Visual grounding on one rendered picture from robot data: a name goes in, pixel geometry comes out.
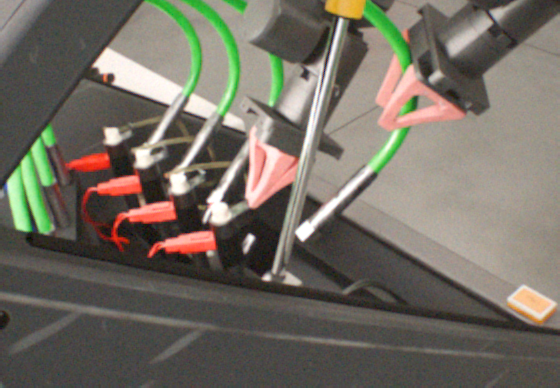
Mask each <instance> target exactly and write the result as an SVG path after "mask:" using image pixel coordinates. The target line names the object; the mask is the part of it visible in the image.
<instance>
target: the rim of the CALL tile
mask: <svg viewBox="0 0 560 388"><path fill-rule="evenodd" d="M523 288H525V289H527V290H529V291H531V292H533V293H535V294H536V295H537V296H539V297H541V298H544V299H545V300H547V301H548V302H550V303H552V305H551V306H550V307H548V308H547V309H546V310H545V311H544V312H543V313H541V314H538V313H537V312H535V311H534V310H532V309H531V308H528V307H526V306H524V305H523V304H522V303H520V302H518V301H517V300H514V299H512V298H513V297H514V296H515V295H517V294H518V293H519V292H520V291H521V290H522V289H523ZM507 302H509V303H512V304H514V305H515V306H517V307H518V308H520V309H522V310H523V311H526V312H528V313H529V314H530V315H532V316H534V317H536V318H538V319H540V320H542V319H543V318H544V317H545V316H546V315H547V314H548V313H550V312H551V311H552V310H553V308H554V307H555V306H556V303H555V302H553V301H551V300H550V299H549V298H547V297H543V295H541V294H539V293H537V292H536V291H534V290H533V289H532V290H531V289H529V288H528V287H526V286H525V285H522V287H521V288H519V289H518V290H517V291H516V292H515V293H513V294H512V295H511V296H510V297H508V300H507Z"/></svg>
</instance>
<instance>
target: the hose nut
mask: <svg viewBox="0 0 560 388"><path fill-rule="evenodd" d="M297 234H298V235H299V237H300V239H301V240H302V241H303V242H305V243H307V244H308V245H310V246H311V245H312V244H313V243H314V242H315V241H316V240H317V239H318V238H319V237H320V236H321V234H322V233H319V232H317V231H316V230H314V229H313V228H312V226H311V225H310V224H309V220H308V219H307V220H306V221H305V222H304V223H303V224H302V225H301V226H300V227H299V228H298V229H297Z"/></svg>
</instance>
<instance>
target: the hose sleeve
mask: <svg viewBox="0 0 560 388"><path fill-rule="evenodd" d="M378 174H379V173H377V172H375V171H374V170H373V169H372V168H371V167H370V166H369V164H368V163H364V164H363V165H362V166H361V167H360V168H359V169H358V170H356V171H355V173H354V175H353V176H351V177H350V179H349V180H348V181H347V182H346V183H345V184H344V185H343V186H342V187H341V188H340V189H339V190H338V191H337V192H336V193H335V194H334V195H333V196H332V197H331V198H330V199H329V200H328V201H327V202H326V203H325V204H323V205H322V207H321V208H320V209H319V210H317V211H316V213H315V214H314V215H313V216H312V217H311V218H310V219H309V224H310V225H311V226H312V228H313V229H314V230H316V231H317V232H319V233H322V232H323V231H324V230H325V229H326V228H327V227H328V226H330V225H331V224H332V222H333V221H334V220H336V219H337V218H338V216H340V215H341V214H342V213H343V212H344V211H345V210H346V209H347V208H348V207H349V206H350V205H351V204H352V203H353V202H354V201H355V200H356V199H357V198H358V197H359V196H360V195H361V194H362V193H363V192H365V191H366V189H367V188H368V187H370V186H371V185H372V183H373V182H374V181H375V180H376V179H377V178H378V176H379V175H378Z"/></svg>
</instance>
